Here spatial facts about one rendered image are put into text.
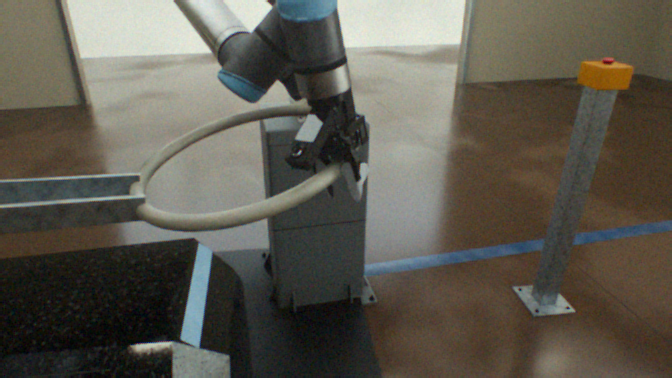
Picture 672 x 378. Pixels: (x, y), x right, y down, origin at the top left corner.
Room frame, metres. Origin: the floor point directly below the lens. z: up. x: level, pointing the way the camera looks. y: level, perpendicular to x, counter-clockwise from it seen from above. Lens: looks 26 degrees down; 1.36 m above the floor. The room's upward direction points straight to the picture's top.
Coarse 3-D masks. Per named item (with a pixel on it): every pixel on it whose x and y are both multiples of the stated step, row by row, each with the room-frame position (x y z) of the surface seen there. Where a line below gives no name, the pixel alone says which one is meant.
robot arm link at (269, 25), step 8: (272, 8) 0.82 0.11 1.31; (264, 16) 0.82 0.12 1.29; (272, 16) 0.80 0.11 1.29; (264, 24) 0.80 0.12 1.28; (272, 24) 0.79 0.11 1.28; (280, 24) 0.77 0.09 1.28; (264, 32) 0.79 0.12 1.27; (272, 32) 0.79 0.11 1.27; (280, 32) 0.79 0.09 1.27; (272, 40) 0.78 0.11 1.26; (280, 40) 0.79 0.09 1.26; (280, 48) 0.79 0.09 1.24
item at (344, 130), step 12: (336, 96) 0.70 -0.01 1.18; (348, 96) 0.75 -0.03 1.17; (336, 108) 0.72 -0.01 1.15; (348, 108) 0.75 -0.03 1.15; (348, 120) 0.74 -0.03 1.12; (360, 120) 0.74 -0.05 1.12; (336, 132) 0.70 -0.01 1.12; (348, 132) 0.71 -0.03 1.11; (360, 132) 0.74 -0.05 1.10; (324, 144) 0.71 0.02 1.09; (336, 144) 0.70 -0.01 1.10; (324, 156) 0.72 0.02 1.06; (336, 156) 0.70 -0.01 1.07
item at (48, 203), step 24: (0, 192) 0.69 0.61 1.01; (24, 192) 0.71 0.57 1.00; (48, 192) 0.72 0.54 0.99; (72, 192) 0.74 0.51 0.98; (96, 192) 0.76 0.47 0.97; (120, 192) 0.78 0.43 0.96; (0, 216) 0.60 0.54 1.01; (24, 216) 0.61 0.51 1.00; (48, 216) 0.63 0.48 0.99; (72, 216) 0.64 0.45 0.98; (96, 216) 0.66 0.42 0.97; (120, 216) 0.68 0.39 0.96
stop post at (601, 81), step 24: (600, 72) 1.50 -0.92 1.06; (624, 72) 1.50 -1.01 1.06; (600, 96) 1.52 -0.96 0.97; (576, 120) 1.59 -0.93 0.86; (600, 120) 1.52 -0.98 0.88; (576, 144) 1.55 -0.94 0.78; (600, 144) 1.52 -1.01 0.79; (576, 168) 1.52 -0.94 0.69; (576, 192) 1.52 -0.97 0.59; (552, 216) 1.58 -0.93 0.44; (576, 216) 1.52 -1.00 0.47; (552, 240) 1.54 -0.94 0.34; (552, 264) 1.51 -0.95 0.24; (528, 288) 1.63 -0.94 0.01; (552, 288) 1.52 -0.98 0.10; (552, 312) 1.47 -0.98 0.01
